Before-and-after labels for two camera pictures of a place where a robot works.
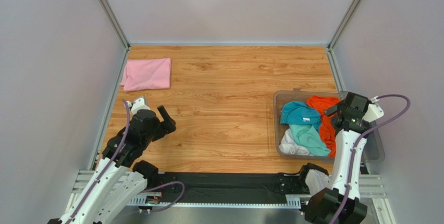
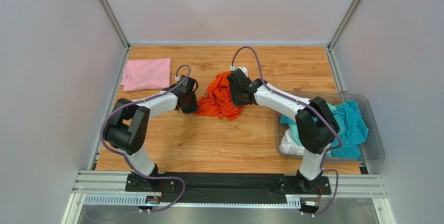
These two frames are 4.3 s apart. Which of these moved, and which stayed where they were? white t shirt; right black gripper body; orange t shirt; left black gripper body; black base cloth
Moved: left black gripper body; right black gripper body; orange t shirt
Stayed: white t shirt; black base cloth
